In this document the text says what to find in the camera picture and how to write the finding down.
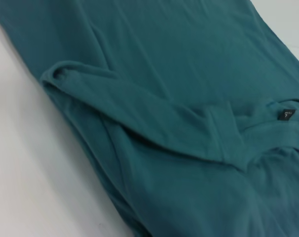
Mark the teal t-shirt with cream lettering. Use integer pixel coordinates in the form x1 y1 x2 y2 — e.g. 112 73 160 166
0 0 299 237

